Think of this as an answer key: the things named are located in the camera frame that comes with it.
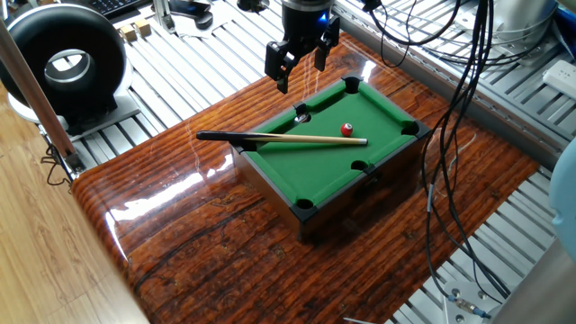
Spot black ring-shaped device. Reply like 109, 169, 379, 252
0, 3, 143, 143

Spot small black device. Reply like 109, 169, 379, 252
236, 0, 271, 14

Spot white power strip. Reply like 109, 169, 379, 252
542, 58, 576, 101

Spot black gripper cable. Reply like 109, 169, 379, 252
362, 0, 463, 69

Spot slanted aluminium frame post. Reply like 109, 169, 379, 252
0, 20, 86, 175

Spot wood grain board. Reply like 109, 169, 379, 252
71, 31, 541, 324

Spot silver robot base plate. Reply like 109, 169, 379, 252
443, 279, 500, 324

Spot black keyboard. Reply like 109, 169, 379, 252
87, 0, 152, 19

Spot wooden pool cue black butt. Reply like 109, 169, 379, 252
195, 130, 369, 147

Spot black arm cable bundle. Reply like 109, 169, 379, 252
420, 0, 514, 311

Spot silver inline cable connector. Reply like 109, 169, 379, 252
447, 294, 492, 320

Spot mini green felt pool table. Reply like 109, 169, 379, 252
229, 74, 432, 242

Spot thin black floor cable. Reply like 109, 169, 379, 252
39, 143, 73, 188

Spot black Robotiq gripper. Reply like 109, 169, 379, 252
264, 3, 341, 95

